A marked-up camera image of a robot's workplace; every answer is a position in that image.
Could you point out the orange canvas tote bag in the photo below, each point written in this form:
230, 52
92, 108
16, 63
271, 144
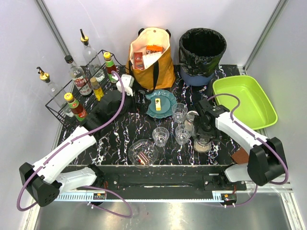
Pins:
160, 73

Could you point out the red sauce bottle yellow cap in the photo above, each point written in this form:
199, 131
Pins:
75, 106

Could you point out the clear oil bottle gold spout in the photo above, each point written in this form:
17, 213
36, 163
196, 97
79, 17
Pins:
56, 92

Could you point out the trash bin with black liner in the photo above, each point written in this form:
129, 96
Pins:
200, 51

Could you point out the clear glass tumbler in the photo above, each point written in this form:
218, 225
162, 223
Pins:
179, 111
160, 136
182, 134

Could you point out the white paper package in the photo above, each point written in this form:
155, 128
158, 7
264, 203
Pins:
150, 59

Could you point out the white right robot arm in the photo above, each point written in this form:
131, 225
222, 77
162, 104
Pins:
266, 158

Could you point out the brown scouring pad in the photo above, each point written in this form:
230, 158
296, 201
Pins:
240, 156

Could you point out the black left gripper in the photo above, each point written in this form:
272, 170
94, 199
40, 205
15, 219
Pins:
135, 96

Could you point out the chocolate cake slice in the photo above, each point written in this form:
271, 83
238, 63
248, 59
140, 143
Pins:
142, 158

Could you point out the glass jar rear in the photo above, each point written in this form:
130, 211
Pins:
189, 120

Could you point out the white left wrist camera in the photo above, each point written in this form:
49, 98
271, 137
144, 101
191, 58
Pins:
127, 81

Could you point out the glass jar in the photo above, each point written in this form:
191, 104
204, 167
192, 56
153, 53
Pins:
189, 120
202, 144

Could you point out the small yellow seasoning bottle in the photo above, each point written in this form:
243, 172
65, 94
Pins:
96, 88

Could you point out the yellow cake slice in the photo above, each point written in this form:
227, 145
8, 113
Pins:
158, 104

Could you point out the clear glass bowl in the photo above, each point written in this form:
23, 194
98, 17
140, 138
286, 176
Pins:
143, 145

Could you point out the teal ceramic plate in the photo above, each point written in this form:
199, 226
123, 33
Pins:
167, 100

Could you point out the clear glass tumbler middle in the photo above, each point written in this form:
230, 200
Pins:
182, 134

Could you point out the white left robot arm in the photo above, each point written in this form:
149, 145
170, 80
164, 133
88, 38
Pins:
44, 180

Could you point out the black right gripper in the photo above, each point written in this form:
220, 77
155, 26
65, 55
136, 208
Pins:
204, 131

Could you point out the clear glass tumbler rear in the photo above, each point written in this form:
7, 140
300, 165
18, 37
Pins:
179, 111

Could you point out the clear glass tumbler left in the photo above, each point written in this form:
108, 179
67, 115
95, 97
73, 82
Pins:
160, 136

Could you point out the orange snack box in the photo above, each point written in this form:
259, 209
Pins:
153, 49

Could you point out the red snack box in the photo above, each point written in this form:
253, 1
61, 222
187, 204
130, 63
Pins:
138, 60

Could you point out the lime green plastic tub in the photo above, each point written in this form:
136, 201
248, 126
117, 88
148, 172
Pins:
255, 110

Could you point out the clear bottle black cap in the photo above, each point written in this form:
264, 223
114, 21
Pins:
78, 76

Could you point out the glass jar front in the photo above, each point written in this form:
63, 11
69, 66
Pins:
202, 144

